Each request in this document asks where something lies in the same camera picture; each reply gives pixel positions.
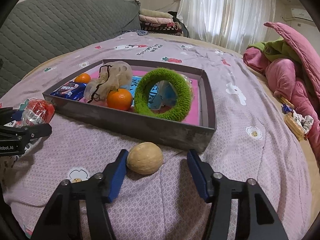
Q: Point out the white air conditioner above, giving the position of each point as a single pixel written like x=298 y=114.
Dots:
x=301 y=14

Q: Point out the blue cookie packet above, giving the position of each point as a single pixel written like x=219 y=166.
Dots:
x=67 y=90

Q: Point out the blue patterned cloth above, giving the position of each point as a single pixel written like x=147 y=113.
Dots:
x=136 y=32

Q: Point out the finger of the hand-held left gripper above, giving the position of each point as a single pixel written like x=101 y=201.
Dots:
x=17 y=114
x=32 y=130

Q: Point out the toy egg packet with blue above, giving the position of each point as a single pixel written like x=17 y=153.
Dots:
x=162 y=96

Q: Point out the pink book with blue label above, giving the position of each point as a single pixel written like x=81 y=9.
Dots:
x=192 y=110

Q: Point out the walnut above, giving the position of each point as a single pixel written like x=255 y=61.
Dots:
x=145 y=158

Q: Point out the orange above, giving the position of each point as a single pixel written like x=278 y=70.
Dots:
x=119 y=99
x=82 y=78

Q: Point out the pink quilt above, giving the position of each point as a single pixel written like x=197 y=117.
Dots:
x=282 y=75

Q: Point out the white curtain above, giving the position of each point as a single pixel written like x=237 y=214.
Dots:
x=225 y=12

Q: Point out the green blanket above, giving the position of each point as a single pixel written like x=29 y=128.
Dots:
x=275 y=48

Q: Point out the blue candy wrapper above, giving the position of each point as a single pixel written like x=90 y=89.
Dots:
x=287 y=108

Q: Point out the small yellow snack packet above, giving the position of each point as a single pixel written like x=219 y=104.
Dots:
x=286 y=101

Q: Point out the grey quilted headboard cover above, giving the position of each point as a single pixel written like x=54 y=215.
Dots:
x=50 y=25

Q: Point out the dark cloth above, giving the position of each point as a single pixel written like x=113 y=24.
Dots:
x=178 y=20

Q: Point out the grey shallow cardboard box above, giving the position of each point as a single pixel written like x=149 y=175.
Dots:
x=150 y=130

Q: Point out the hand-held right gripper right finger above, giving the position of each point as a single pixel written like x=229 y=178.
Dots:
x=197 y=177

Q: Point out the red toy egg packet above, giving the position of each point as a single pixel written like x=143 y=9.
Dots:
x=40 y=107

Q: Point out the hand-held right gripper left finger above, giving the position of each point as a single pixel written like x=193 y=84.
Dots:
x=117 y=177

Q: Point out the stack of folded blankets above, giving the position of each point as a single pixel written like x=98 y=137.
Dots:
x=157 y=21

